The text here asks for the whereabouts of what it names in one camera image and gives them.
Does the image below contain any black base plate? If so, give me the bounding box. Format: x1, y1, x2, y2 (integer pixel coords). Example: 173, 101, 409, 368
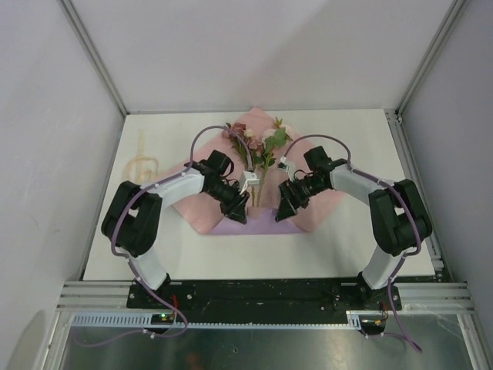
126, 278, 402, 325

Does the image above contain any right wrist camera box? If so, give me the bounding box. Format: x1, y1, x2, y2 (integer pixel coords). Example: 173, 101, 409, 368
277, 156, 296, 177

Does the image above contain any aluminium frame rail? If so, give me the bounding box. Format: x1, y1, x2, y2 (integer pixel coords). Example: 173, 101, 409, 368
57, 281, 132, 311

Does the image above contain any dark pink rose stem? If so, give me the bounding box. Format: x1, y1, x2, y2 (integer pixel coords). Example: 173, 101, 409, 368
221, 122, 265, 207

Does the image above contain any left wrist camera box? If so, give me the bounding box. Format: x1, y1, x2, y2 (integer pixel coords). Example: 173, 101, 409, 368
238, 170, 260, 194

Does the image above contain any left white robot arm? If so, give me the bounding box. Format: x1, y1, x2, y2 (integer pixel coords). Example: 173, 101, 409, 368
101, 150, 257, 308

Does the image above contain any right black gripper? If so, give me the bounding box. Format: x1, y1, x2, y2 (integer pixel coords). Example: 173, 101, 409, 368
275, 176, 327, 223

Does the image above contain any white cable duct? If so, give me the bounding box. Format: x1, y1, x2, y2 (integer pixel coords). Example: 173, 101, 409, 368
72, 312, 361, 330

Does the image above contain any pink wrapping paper sheet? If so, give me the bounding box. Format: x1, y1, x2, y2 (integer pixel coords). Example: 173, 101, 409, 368
173, 108, 346, 236

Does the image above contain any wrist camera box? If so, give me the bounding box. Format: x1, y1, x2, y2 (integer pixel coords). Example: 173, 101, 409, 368
238, 170, 260, 194
277, 156, 296, 177

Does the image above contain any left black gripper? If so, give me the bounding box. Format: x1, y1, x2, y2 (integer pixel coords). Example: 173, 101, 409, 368
204, 180, 250, 225

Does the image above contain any purple cable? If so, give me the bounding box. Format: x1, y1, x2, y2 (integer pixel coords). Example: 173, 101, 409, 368
283, 133, 424, 352
72, 125, 257, 348

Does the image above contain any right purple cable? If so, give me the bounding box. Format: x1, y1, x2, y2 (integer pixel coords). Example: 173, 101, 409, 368
283, 133, 424, 352

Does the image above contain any light pink rose stem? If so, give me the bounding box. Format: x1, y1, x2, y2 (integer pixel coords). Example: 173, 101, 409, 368
256, 117, 293, 207

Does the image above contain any cream ribbon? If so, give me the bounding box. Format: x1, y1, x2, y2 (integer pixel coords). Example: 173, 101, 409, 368
123, 129, 159, 184

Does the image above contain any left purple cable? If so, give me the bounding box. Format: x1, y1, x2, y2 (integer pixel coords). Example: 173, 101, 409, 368
72, 125, 257, 348

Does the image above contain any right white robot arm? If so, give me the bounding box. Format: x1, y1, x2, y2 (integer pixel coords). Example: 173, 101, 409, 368
275, 146, 433, 309

